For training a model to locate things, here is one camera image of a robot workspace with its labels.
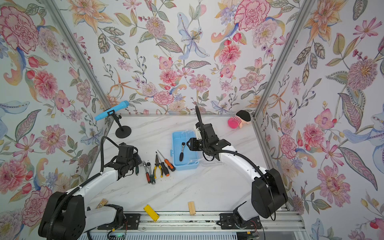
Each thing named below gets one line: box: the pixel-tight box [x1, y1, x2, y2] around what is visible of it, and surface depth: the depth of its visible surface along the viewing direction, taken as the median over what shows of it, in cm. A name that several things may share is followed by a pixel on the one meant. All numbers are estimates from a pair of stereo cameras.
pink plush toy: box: [227, 110, 251, 129], surface depth 113 cm
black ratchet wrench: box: [179, 142, 186, 162], surface depth 100 cm
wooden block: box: [188, 201, 196, 216], surface depth 79 cm
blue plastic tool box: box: [170, 130, 200, 171], surface depth 100 cm
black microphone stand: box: [107, 109, 132, 139], surface depth 110 cm
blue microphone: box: [94, 100, 130, 121], surface depth 98 cm
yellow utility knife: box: [143, 204, 160, 222], surface depth 78 cm
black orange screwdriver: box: [155, 151, 170, 177], surface depth 92 cm
